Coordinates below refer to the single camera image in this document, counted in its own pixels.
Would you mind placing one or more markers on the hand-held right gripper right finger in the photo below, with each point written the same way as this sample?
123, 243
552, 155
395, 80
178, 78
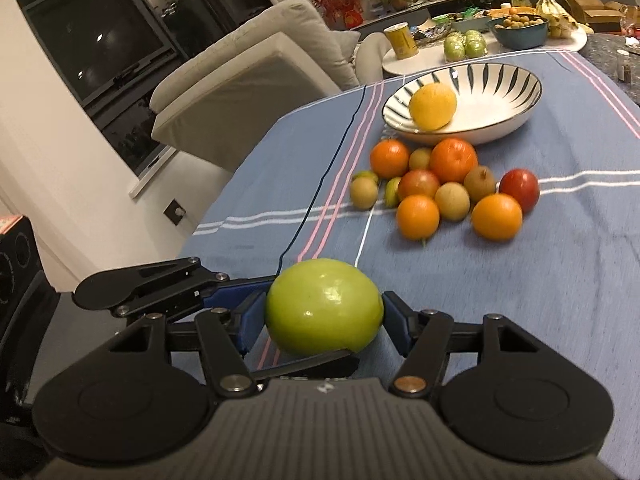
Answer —
397, 325

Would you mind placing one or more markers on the wall socket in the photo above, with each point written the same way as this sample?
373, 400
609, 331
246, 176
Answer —
175, 212

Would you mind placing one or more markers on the white striped bowl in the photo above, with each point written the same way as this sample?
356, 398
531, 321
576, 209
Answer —
495, 95

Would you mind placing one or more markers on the teal tray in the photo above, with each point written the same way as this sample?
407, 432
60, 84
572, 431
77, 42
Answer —
475, 24

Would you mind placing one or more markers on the orange basket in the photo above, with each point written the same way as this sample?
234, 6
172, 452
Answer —
520, 11

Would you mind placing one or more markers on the dark marble round table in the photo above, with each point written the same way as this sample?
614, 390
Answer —
600, 60

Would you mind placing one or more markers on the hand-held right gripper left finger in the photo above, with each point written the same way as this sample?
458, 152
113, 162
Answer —
248, 327

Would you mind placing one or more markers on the pile of green apples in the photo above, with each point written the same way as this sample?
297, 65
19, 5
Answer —
465, 46

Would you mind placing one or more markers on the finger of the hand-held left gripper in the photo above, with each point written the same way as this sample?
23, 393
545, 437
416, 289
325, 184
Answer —
310, 363
235, 294

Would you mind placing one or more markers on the bunch of bananas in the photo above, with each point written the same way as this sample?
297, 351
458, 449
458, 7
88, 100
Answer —
552, 10

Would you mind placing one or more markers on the red apple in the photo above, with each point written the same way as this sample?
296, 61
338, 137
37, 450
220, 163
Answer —
419, 184
521, 189

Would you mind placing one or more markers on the yellow can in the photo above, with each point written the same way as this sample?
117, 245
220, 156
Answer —
401, 41

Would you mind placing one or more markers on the dark glass window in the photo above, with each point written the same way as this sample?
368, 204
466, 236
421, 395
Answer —
100, 35

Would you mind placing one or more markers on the orange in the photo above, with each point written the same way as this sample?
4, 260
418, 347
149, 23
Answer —
454, 159
497, 217
390, 159
418, 217

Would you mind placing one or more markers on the cardboard box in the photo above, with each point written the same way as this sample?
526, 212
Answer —
595, 12

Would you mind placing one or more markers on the small green fruit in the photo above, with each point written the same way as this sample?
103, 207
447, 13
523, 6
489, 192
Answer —
391, 192
365, 176

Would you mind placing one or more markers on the large green apple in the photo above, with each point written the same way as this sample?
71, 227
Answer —
322, 307

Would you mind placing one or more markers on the blue bowl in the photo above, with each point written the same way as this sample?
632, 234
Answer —
520, 36

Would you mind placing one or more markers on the yellow citrus fruit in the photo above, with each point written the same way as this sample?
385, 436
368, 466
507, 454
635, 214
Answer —
432, 107

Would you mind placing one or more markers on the blue striped tablecloth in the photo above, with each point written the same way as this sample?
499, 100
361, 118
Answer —
525, 300

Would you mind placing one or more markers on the pile of longans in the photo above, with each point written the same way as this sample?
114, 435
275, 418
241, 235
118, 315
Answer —
520, 22

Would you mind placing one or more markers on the small glass jar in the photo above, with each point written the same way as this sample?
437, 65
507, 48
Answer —
624, 67

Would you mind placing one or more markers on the white round table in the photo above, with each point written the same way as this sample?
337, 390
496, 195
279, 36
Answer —
415, 66

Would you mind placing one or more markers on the beige sofa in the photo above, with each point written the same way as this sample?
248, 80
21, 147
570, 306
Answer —
240, 80

